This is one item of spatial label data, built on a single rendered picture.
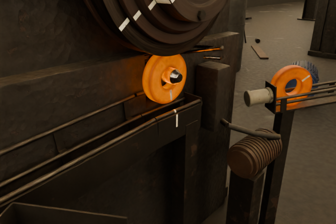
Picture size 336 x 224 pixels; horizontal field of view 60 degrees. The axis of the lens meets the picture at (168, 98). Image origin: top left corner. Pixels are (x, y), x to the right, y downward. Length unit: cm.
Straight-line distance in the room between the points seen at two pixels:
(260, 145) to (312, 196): 77
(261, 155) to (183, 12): 61
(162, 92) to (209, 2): 27
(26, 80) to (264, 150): 79
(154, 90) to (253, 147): 44
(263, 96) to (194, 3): 51
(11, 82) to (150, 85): 33
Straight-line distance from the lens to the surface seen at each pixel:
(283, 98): 113
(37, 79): 70
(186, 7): 68
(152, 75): 79
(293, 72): 114
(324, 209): 175
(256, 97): 109
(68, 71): 73
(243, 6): 359
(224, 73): 100
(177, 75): 80
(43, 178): 68
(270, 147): 114
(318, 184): 191
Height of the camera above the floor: 107
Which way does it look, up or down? 22 degrees down
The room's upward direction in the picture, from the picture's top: straight up
